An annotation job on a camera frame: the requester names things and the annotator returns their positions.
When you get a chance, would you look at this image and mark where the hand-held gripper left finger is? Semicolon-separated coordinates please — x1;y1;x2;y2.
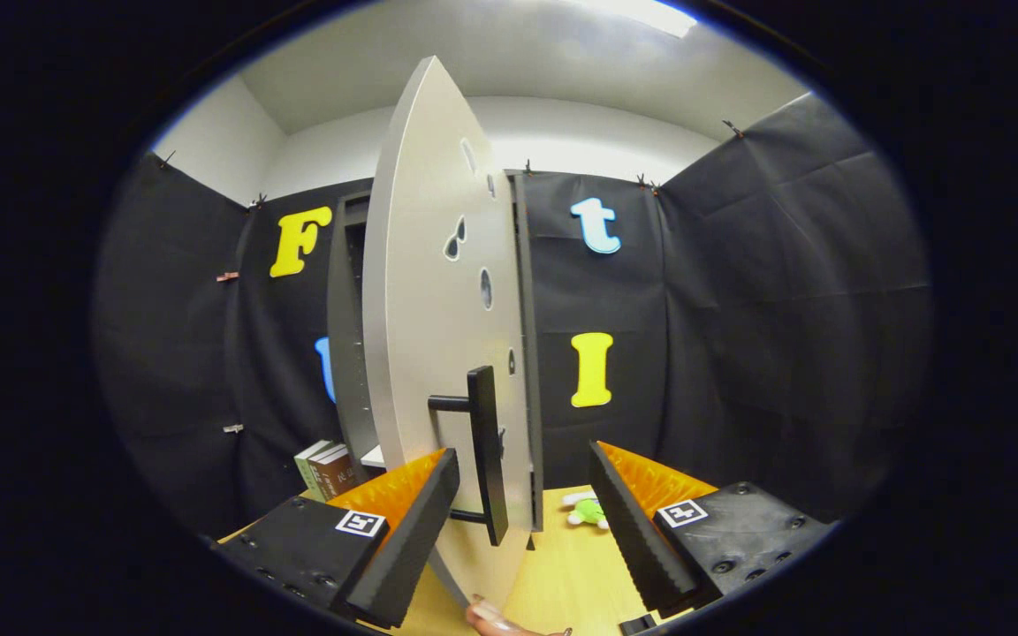
213;447;461;630

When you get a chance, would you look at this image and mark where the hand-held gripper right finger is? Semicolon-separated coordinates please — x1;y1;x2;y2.
589;440;839;619

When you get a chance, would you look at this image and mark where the black door handle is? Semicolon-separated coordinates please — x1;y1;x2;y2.
428;366;510;547

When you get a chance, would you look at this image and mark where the beige cabinet door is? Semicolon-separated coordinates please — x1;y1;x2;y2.
361;56;535;610

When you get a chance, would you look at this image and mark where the green plush toy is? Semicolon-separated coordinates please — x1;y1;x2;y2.
560;490;609;531

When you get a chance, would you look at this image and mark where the brown book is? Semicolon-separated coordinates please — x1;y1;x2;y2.
308;444;342;500
319;449;358;501

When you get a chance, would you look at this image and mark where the green book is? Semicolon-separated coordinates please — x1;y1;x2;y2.
294;440;333;500

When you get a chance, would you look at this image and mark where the dark grey cabinet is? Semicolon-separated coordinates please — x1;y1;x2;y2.
326;170;547;533

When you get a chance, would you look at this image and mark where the black backdrop cloth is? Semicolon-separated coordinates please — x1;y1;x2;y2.
94;91;932;540

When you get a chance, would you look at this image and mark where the long ceiling light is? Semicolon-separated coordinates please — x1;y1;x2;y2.
580;0;700;39

